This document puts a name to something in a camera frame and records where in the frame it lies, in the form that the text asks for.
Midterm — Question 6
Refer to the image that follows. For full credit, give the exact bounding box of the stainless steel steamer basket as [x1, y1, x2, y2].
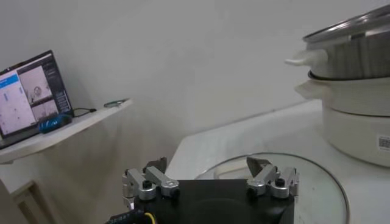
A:
[285, 4, 390, 80]

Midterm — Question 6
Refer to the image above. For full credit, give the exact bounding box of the white electric cooking pot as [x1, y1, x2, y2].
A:
[294, 75, 390, 168]

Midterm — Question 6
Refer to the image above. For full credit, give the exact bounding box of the green and grey phone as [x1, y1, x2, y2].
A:
[103, 98, 130, 108]

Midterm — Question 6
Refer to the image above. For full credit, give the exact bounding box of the black laptop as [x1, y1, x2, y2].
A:
[0, 50, 74, 150]

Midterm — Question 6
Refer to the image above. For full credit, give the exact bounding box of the white side table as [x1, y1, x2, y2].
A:
[0, 98, 134, 224]

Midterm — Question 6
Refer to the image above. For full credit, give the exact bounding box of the blue handheld device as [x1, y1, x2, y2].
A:
[38, 114, 73, 134]

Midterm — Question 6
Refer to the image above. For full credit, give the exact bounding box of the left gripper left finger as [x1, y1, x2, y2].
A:
[121, 156, 180, 211]

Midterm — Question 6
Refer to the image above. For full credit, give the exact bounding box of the black laptop cable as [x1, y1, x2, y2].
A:
[72, 107, 98, 118]

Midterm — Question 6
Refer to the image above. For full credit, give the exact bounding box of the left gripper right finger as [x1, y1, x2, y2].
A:
[246, 156, 300, 199]

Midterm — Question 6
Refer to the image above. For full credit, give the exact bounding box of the glass lid with white handle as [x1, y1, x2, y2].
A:
[194, 152, 350, 224]

